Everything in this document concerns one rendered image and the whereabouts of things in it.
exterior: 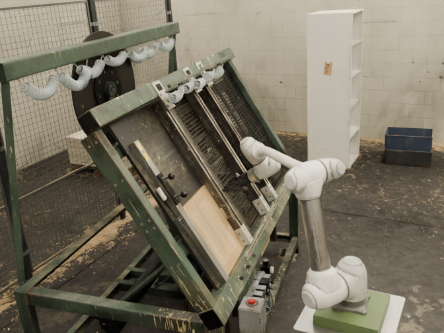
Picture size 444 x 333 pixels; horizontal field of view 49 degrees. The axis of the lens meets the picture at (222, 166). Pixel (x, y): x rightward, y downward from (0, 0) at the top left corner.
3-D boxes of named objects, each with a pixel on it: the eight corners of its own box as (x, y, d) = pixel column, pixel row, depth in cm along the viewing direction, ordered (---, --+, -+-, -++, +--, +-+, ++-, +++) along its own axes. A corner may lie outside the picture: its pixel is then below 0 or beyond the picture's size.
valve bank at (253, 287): (263, 335, 286) (262, 300, 278) (240, 331, 291) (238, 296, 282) (282, 286, 330) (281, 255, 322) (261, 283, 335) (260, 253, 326)
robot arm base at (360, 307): (371, 292, 278) (371, 283, 276) (366, 316, 259) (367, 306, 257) (338, 287, 285) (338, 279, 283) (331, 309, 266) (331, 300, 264)
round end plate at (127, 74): (90, 161, 327) (69, 37, 299) (82, 160, 329) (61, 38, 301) (145, 127, 397) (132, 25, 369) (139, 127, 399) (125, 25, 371)
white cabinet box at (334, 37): (348, 169, 671) (352, 12, 599) (307, 165, 697) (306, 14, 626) (359, 155, 721) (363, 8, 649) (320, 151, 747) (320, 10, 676)
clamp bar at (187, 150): (241, 248, 318) (271, 235, 308) (139, 91, 302) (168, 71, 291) (245, 241, 327) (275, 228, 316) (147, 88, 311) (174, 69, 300)
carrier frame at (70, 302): (230, 437, 290) (220, 321, 261) (37, 389, 335) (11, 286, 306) (299, 250, 482) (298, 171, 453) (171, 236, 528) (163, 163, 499)
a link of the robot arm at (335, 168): (323, 154, 264) (304, 160, 257) (348, 152, 248) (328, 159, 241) (328, 178, 265) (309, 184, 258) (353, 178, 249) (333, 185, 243)
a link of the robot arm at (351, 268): (373, 295, 266) (374, 259, 258) (349, 308, 257) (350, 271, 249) (350, 282, 279) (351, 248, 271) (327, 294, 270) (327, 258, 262)
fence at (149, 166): (221, 284, 283) (226, 282, 281) (129, 145, 270) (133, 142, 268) (223, 279, 288) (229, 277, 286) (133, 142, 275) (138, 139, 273)
